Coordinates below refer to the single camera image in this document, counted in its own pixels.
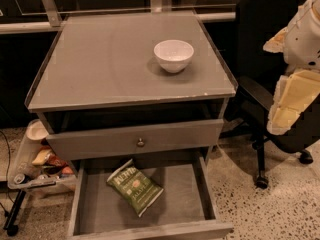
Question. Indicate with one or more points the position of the round metal drawer knob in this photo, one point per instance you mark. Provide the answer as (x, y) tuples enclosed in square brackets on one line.
[(140, 142)]

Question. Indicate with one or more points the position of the white bowl in bin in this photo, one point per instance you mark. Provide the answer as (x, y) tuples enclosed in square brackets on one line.
[(36, 130)]

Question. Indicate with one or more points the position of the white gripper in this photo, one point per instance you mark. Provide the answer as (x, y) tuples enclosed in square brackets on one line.
[(304, 42)]

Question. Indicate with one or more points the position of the closed grey top drawer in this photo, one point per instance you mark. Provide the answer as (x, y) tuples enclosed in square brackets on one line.
[(123, 140)]

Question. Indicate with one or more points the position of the green jalapeno chip bag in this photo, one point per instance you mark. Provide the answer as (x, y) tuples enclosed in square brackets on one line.
[(135, 187)]

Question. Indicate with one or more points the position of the metal railing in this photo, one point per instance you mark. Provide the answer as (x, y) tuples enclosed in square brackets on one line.
[(30, 16)]

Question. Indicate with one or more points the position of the clear plastic snack bin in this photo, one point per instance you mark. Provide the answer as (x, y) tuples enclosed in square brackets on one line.
[(42, 180)]

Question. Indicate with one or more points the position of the white ceramic bowl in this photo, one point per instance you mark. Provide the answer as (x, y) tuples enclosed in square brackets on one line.
[(173, 55)]

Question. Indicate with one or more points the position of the grey drawer cabinet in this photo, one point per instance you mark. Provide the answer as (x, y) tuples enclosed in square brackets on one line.
[(101, 73)]

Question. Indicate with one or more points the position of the black office chair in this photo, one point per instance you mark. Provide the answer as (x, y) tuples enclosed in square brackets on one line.
[(257, 72)]

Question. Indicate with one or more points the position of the red snack bag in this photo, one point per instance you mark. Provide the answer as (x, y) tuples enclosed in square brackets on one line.
[(54, 160)]

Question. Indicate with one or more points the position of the yellow snack bag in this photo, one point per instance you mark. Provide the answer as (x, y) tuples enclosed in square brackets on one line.
[(42, 157)]

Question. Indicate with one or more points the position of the black stand leg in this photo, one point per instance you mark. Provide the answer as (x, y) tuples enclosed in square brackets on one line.
[(10, 227)]

